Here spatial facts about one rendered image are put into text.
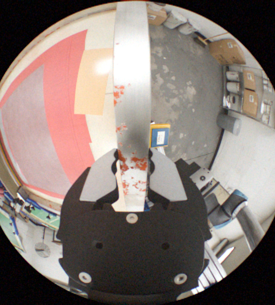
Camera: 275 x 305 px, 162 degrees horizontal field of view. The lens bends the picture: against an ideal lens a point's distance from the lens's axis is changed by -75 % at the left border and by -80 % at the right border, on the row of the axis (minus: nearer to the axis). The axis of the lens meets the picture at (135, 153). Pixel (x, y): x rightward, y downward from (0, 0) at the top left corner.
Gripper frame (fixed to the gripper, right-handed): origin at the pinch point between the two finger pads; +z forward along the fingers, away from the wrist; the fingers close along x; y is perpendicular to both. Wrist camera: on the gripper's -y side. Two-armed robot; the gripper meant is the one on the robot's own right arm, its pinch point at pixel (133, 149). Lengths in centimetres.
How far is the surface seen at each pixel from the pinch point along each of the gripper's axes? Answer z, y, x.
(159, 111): 143, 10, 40
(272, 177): -3, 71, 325
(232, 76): 164, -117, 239
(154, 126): 35.3, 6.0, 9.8
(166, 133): 35.5, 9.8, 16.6
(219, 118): 184, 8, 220
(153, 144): 33.5, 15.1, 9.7
